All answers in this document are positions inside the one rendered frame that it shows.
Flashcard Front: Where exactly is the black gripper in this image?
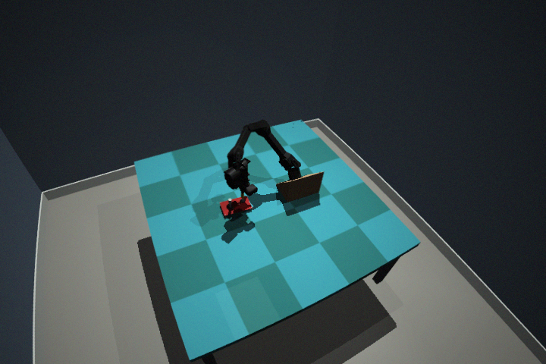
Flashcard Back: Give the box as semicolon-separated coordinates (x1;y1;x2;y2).
239;173;258;196

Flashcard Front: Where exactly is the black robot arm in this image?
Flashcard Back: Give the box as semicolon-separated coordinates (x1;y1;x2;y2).
224;120;302;190

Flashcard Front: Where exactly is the red circuit board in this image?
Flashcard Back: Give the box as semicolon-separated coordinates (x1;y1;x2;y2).
220;193;253;217

